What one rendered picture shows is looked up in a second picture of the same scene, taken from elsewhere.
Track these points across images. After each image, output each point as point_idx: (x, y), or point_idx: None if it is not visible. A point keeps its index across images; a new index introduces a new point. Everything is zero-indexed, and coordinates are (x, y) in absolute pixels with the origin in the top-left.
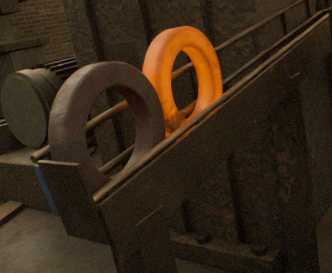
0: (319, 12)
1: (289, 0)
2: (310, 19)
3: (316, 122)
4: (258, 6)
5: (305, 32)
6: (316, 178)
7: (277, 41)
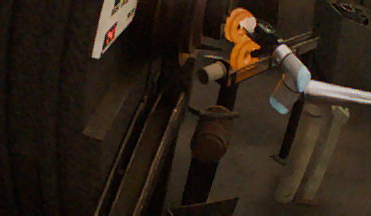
0: (145, 126)
1: (122, 134)
2: (137, 146)
3: None
4: (102, 176)
5: (140, 202)
6: None
7: (115, 201)
